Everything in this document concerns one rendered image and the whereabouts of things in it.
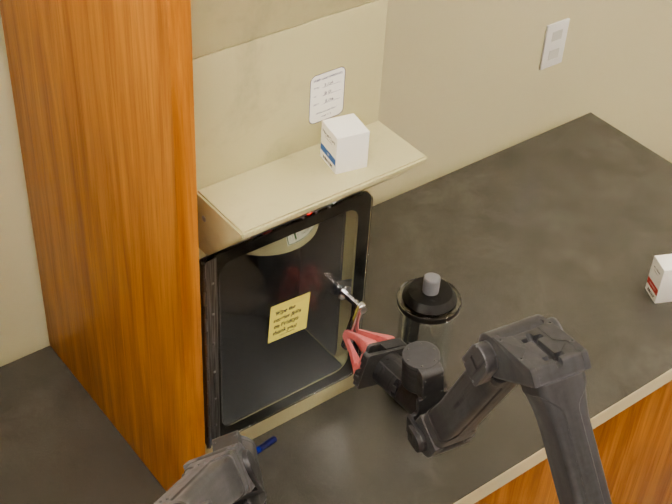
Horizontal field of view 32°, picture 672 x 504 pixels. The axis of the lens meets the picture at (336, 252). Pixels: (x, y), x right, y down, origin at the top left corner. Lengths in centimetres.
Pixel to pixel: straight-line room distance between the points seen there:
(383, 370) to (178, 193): 53
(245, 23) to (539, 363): 56
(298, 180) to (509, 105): 118
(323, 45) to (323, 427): 73
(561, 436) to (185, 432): 63
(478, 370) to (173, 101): 48
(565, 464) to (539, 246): 115
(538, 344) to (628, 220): 124
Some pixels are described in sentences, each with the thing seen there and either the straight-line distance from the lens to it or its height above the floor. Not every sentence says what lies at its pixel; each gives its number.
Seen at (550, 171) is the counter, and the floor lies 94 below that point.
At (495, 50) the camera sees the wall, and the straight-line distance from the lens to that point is 260.
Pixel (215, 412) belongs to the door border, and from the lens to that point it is 189.
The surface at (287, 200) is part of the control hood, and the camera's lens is 158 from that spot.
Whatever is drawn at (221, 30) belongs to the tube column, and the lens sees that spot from 149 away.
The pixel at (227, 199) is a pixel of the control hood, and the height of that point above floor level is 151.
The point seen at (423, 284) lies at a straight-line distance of 194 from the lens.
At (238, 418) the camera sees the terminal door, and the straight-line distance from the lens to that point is 194.
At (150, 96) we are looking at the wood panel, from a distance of 143.
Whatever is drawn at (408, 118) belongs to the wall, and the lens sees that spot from 250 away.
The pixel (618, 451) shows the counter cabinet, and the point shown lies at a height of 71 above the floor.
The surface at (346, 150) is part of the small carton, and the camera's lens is 162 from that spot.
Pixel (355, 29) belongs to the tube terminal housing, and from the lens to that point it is 164.
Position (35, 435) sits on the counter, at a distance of 207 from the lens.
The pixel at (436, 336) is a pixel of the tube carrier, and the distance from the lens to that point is 197.
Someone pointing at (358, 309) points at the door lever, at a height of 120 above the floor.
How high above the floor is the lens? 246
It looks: 40 degrees down
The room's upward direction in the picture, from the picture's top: 4 degrees clockwise
